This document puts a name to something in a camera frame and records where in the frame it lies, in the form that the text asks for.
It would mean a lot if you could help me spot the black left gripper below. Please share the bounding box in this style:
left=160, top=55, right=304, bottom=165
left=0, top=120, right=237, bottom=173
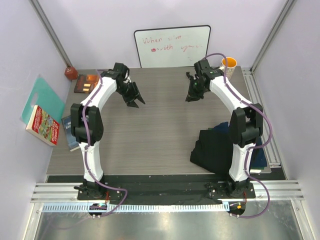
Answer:
left=116, top=81, right=145, bottom=108

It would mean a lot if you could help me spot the black wire book stand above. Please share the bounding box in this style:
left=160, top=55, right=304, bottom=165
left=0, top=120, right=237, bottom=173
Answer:
left=186, top=71, right=195, bottom=81

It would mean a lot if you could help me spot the orange brown cover book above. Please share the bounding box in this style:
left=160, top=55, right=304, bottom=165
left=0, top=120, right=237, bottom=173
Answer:
left=73, top=74, right=99, bottom=94

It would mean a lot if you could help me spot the white mug orange inside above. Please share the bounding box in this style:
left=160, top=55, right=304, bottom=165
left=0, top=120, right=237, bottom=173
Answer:
left=219, top=57, right=237, bottom=80

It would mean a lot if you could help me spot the black t shirt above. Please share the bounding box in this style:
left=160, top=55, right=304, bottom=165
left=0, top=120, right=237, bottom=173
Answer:
left=190, top=129, right=233, bottom=176

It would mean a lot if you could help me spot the blue cover book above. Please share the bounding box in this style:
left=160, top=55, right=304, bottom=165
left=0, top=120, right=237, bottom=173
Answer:
left=61, top=115, right=80, bottom=152

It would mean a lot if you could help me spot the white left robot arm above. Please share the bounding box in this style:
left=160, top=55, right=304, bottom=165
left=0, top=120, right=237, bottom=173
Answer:
left=70, top=62, right=145, bottom=200

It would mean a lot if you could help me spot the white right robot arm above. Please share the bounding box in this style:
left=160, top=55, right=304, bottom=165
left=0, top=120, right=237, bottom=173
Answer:
left=185, top=58, right=264, bottom=198

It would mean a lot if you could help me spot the small whiteboard with red writing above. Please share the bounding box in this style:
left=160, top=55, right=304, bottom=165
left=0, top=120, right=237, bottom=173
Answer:
left=134, top=25, right=211, bottom=68

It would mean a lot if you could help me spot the red brown die block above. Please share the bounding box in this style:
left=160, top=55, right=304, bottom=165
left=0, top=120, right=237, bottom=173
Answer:
left=64, top=66, right=79, bottom=81

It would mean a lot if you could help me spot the teal plastic cutting board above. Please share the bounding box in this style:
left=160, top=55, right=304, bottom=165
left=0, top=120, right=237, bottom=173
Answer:
left=20, top=77, right=65, bottom=125

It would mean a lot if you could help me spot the navy folded t shirt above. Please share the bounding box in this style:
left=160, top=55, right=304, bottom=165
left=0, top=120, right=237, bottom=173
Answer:
left=212, top=121, right=268, bottom=167

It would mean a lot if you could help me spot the white folded t shirt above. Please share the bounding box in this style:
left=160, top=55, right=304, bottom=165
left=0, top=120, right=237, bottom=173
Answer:
left=249, top=168, right=262, bottom=174

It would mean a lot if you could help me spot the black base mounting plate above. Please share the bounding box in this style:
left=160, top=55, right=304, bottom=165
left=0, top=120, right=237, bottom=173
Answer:
left=78, top=174, right=256, bottom=200

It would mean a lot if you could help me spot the red white cover book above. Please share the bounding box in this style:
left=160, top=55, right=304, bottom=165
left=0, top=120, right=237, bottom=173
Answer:
left=25, top=105, right=60, bottom=146

